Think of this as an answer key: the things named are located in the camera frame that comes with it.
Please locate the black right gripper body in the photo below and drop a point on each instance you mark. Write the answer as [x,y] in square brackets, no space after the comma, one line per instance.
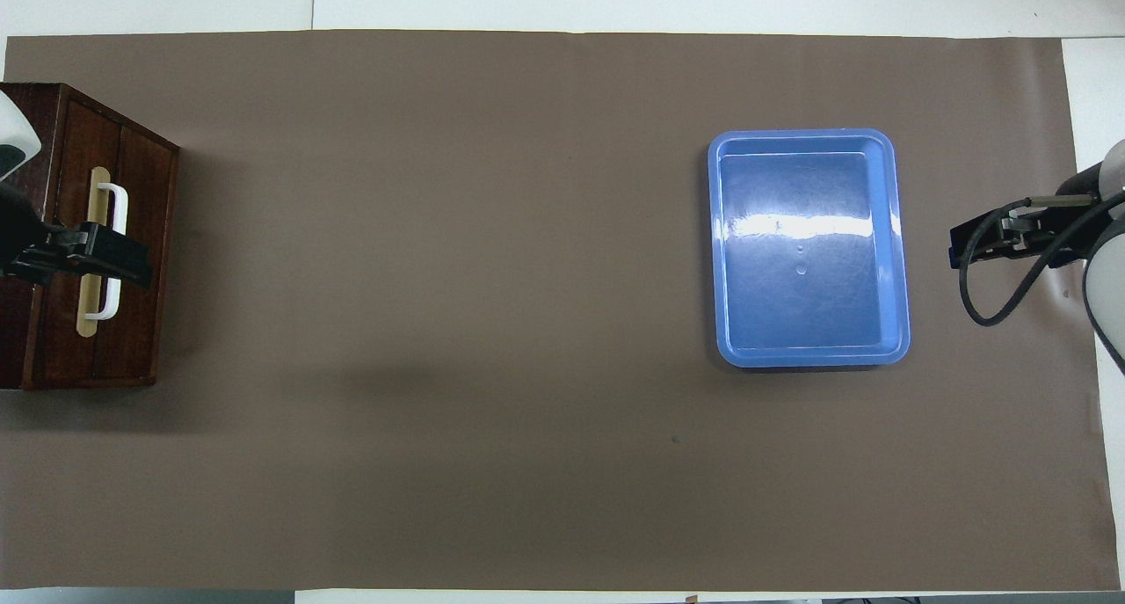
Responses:
[1046,230]

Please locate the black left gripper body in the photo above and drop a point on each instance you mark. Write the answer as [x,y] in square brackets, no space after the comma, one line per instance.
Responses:
[18,226]

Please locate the wooden drawer with dark front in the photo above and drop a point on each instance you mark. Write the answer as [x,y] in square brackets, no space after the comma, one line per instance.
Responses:
[145,200]

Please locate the dark wooden drawer cabinet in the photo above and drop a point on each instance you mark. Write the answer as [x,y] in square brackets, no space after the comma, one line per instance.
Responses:
[26,323]

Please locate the blue plastic tray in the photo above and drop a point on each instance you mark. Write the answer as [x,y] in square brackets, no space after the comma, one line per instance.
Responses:
[804,279]

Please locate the brown table mat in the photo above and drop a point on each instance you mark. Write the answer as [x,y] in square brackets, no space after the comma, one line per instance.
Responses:
[527,235]

